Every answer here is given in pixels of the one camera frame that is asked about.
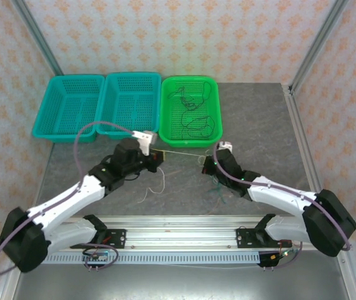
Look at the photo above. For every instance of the aluminium side rail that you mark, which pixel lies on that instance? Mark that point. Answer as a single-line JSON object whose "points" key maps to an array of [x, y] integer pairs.
{"points": [[5, 287], [299, 140]]}

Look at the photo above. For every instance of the teal plastic basket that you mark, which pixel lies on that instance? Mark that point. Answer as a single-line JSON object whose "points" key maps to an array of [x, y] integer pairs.
{"points": [[68, 109], [130, 103]]}

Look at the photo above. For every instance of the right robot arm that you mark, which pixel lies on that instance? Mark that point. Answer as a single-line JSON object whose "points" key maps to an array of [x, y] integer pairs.
{"points": [[277, 197]]}

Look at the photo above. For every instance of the small circuit board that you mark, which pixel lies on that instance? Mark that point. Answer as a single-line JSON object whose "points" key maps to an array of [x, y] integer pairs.
{"points": [[96, 257], [279, 255]]}

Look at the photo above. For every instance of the green plastic basket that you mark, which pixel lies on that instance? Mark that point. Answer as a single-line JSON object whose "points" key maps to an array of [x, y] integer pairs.
{"points": [[193, 142]]}

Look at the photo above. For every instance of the aluminium frame post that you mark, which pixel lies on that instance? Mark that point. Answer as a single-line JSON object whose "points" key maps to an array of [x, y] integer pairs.
{"points": [[40, 37], [318, 43]]}

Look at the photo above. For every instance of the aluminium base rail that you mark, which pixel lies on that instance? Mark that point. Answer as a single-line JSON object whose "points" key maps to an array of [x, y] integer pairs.
{"points": [[181, 234]]}

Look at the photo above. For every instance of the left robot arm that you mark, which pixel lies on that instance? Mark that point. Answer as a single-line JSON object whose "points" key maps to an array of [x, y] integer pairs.
{"points": [[71, 195]]}

